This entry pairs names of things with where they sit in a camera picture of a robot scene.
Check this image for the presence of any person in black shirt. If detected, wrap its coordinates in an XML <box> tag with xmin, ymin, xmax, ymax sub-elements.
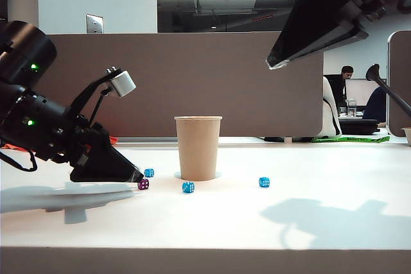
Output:
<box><xmin>324</xmin><ymin>65</ymin><xmax>356</xmax><ymax>108</ymax></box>

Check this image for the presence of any seated person in blue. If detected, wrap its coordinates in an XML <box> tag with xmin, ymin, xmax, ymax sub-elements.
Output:
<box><xmin>362</xmin><ymin>86</ymin><xmax>388</xmax><ymax>124</ymax></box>

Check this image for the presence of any brown paper cup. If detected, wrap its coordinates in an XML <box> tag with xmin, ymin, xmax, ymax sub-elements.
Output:
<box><xmin>174</xmin><ymin>116</ymin><xmax>223</xmax><ymax>182</ymax></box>

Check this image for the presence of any green tape strip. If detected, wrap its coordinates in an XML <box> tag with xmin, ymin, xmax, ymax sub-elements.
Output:
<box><xmin>311</xmin><ymin>135</ymin><xmax>391</xmax><ymax>144</ymax></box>

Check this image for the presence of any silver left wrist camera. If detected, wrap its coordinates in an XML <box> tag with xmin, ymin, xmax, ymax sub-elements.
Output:
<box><xmin>66</xmin><ymin>67</ymin><xmax>137</xmax><ymax>127</ymax></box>

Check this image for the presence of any wide brown desk partition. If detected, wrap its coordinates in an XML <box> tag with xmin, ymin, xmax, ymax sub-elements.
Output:
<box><xmin>33</xmin><ymin>32</ymin><xmax>325</xmax><ymax>139</ymax></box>

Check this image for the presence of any silver wall outlet plate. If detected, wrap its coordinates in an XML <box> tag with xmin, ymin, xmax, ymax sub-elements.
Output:
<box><xmin>85</xmin><ymin>13</ymin><xmax>104</xmax><ymax>34</ymax></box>

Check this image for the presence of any orange cloth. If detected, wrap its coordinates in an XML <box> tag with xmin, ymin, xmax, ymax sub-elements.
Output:
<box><xmin>0</xmin><ymin>135</ymin><xmax>119</xmax><ymax>153</ymax></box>

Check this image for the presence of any black cushion bag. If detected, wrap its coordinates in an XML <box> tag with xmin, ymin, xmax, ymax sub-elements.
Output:
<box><xmin>338</xmin><ymin>119</ymin><xmax>380</xmax><ymax>135</ymax></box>

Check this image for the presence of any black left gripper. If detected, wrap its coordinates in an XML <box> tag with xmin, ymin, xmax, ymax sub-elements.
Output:
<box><xmin>60</xmin><ymin>110</ymin><xmax>144</xmax><ymax>184</ymax></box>

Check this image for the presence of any white computer monitor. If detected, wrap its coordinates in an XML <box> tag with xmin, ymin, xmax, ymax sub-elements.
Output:
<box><xmin>345</xmin><ymin>79</ymin><xmax>379</xmax><ymax>107</ymax></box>

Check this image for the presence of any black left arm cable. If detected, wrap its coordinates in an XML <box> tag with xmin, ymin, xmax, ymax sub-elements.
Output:
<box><xmin>0</xmin><ymin>148</ymin><xmax>38</xmax><ymax>173</ymax></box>

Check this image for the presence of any narrow brown desk partition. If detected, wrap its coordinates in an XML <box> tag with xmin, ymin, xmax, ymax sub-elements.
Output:
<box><xmin>387</xmin><ymin>30</ymin><xmax>411</xmax><ymax>138</ymax></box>

